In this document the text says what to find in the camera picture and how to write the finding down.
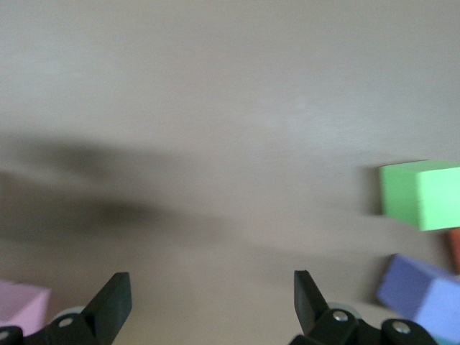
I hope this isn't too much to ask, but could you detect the green foam cube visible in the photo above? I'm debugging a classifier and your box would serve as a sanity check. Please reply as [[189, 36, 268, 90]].
[[379, 160, 460, 232]]

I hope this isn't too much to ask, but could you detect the purple foam cube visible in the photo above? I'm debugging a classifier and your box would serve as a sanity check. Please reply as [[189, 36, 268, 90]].
[[376, 253, 460, 339]]

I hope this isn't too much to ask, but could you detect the orange foam cube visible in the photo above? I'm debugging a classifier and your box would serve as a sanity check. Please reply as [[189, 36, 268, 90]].
[[445, 228, 460, 274]]

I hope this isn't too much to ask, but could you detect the pink foam cube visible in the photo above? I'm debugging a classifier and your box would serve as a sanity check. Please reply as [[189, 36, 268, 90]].
[[0, 279, 51, 337]]

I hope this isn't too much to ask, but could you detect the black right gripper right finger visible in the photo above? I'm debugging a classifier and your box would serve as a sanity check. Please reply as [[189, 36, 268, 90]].
[[289, 270, 442, 345]]

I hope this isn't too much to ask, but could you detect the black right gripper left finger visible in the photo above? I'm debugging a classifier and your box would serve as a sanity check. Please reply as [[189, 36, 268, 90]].
[[0, 272, 133, 345]]

